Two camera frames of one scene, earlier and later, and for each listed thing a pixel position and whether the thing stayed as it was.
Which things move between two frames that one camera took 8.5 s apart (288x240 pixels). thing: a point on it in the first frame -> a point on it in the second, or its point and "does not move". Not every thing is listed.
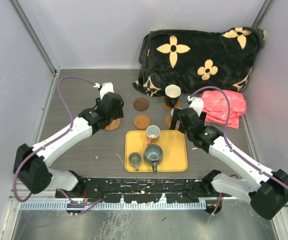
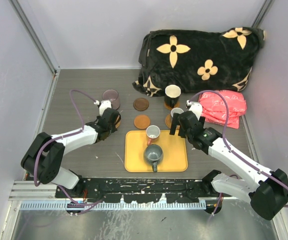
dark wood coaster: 141,104 does not move
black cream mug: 172,94 does not move
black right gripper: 175,118 does not move
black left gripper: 119,114 -> 113,128
